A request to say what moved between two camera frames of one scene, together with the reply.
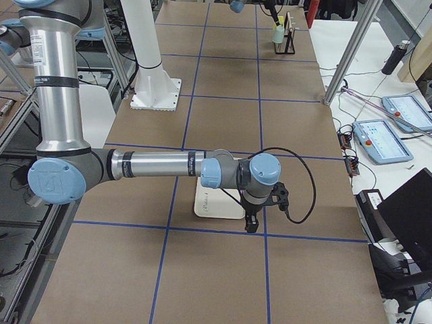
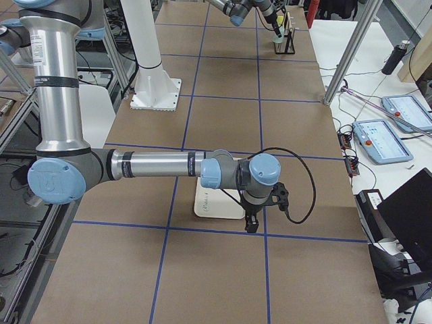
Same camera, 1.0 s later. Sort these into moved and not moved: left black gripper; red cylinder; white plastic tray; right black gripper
Moved: left black gripper
Not moved: right black gripper; red cylinder; white plastic tray
